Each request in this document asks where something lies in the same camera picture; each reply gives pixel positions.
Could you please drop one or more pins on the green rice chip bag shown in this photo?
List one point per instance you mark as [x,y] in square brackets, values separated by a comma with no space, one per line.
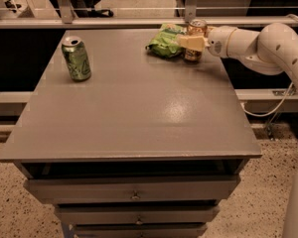
[164,44]

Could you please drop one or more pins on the top grey drawer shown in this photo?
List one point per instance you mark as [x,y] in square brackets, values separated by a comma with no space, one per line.
[145,189]

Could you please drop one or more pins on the orange soda can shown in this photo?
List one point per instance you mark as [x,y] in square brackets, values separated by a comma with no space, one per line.
[196,30]

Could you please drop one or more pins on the middle grey drawer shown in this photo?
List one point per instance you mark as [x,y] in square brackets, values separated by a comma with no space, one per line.
[137,214]

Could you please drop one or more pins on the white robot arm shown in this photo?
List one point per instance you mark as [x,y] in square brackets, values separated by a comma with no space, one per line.
[270,51]

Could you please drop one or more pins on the green soda can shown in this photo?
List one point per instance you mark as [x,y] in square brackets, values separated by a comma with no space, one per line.
[76,58]

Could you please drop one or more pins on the grey drawer cabinet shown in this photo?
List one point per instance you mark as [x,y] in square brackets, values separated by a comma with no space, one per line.
[137,116]

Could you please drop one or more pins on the grey drawer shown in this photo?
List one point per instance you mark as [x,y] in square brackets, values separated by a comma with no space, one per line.
[181,230]
[137,214]
[145,189]

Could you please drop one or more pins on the bottom grey drawer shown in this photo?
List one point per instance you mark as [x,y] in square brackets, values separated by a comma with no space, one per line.
[181,230]

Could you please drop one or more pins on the metal railing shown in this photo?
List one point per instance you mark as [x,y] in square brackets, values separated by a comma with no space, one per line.
[41,14]

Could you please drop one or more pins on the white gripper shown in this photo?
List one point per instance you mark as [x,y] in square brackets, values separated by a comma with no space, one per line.
[217,42]

